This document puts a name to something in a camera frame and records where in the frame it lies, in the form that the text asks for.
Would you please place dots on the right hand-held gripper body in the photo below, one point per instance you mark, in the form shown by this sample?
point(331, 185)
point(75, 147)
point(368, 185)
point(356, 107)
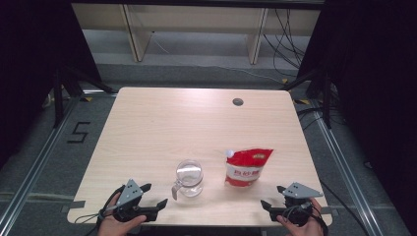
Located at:
point(300, 191)

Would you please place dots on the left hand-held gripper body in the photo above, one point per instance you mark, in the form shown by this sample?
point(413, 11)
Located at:
point(129, 193)

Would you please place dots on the red and white spout pouch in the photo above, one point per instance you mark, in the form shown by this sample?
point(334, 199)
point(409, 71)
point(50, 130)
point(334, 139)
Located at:
point(246, 170)

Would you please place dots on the person's right hand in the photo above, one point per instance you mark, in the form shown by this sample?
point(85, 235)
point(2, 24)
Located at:
point(308, 229)

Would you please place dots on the person's left hand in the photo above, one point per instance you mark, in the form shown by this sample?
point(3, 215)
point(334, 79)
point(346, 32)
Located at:
point(111, 227)

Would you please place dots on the grey tape strip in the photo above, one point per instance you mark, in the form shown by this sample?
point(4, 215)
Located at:
point(73, 206)

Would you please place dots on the black metal stand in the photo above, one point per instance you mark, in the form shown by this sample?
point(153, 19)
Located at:
point(326, 98)
point(59, 98)

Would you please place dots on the dark curtain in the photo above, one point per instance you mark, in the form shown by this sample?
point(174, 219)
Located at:
point(377, 82)
point(32, 65)

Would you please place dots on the beige wooden shelf unit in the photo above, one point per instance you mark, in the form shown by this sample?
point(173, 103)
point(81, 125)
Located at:
point(196, 18)

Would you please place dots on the silver floor rail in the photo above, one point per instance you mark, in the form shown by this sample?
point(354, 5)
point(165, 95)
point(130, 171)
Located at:
point(36, 164)
point(344, 170)

